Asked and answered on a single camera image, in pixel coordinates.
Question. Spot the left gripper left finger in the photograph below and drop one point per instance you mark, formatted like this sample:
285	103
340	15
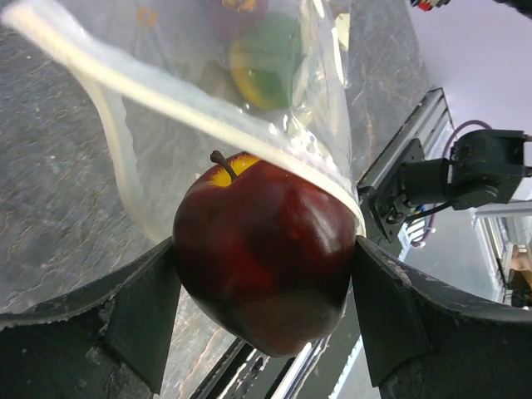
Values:
107	339

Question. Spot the clear polka dot zip bag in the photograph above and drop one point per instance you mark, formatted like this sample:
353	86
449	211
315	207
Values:
158	75

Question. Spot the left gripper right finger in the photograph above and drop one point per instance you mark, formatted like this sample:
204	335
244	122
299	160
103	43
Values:
426	339

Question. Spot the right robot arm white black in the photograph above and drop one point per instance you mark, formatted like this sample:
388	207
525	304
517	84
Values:
483	167

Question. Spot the dark purple fake fruit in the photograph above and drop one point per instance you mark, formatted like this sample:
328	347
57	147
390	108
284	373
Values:
264	253

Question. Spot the small green fake fruit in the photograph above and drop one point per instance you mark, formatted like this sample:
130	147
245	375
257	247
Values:
264	60

